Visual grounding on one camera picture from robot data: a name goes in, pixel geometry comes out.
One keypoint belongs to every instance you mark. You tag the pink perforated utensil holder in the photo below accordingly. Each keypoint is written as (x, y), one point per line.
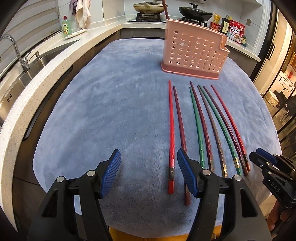
(193, 50)

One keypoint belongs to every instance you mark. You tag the green dish soap bottle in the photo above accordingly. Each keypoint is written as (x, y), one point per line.
(66, 26)

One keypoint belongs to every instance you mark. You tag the red white cereal bag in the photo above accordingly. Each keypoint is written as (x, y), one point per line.
(236, 31)

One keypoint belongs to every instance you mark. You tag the purple hanging cloth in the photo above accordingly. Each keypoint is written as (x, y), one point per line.
(72, 6)

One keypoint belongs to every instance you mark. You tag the red snack packet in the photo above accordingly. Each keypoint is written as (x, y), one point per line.
(215, 26)

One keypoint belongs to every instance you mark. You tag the chrome kitchen faucet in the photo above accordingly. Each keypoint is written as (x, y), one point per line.
(23, 60)

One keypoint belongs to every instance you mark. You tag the black gas stove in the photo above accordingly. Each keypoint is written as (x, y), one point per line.
(159, 18)

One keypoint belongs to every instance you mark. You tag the white hanging towel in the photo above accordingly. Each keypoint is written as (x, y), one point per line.
(82, 12)

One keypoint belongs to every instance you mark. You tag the brown chopstick gold band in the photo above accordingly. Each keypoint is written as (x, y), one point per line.
(216, 136)

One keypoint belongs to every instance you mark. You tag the small dark jar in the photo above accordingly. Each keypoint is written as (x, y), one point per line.
(243, 41)

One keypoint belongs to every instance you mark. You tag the stainless steel sink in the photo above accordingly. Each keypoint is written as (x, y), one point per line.
(13, 87)

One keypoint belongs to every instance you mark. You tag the maroon chopstick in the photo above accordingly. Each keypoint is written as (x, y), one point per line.
(229, 136)
(187, 198)

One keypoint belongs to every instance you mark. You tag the black wok with lid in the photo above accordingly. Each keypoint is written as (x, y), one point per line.
(193, 13)

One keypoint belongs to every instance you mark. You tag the dark red chopstick gold band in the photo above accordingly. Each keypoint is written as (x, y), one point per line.
(206, 141)

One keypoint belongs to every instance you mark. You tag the yellow snack packet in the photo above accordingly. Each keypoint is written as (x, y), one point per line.
(216, 18)

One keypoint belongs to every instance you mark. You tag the bright red chopstick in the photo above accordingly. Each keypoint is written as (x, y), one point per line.
(243, 151)
(171, 143)

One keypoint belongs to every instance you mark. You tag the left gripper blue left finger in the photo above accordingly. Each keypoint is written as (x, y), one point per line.
(107, 172)

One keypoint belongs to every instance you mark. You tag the grey-blue fleece cloth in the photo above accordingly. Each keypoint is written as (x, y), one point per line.
(120, 100)

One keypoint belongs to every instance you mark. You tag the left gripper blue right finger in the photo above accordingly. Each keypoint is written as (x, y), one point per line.
(190, 171)

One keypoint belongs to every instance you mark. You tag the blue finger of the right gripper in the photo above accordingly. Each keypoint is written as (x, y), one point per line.
(261, 162)
(266, 153)

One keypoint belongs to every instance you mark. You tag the dark soy sauce bottle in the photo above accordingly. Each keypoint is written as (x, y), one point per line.
(225, 24)

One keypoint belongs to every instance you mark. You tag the beige wok with lid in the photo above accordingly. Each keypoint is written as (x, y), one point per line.
(149, 7)

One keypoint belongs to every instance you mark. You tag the right hand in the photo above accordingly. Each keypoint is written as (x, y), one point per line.
(281, 222)

